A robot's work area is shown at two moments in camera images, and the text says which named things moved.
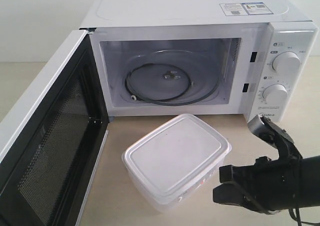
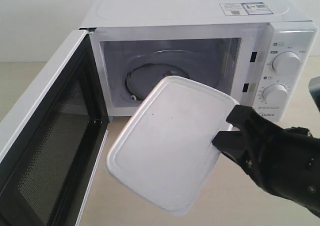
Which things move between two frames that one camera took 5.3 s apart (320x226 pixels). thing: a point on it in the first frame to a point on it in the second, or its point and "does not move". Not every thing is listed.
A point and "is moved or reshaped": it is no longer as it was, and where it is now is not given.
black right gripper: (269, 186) to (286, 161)
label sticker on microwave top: (248, 8) does not move
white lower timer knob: (275, 93) does not move
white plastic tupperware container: (172, 163) is moved or reshaped
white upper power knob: (287, 63) does not move
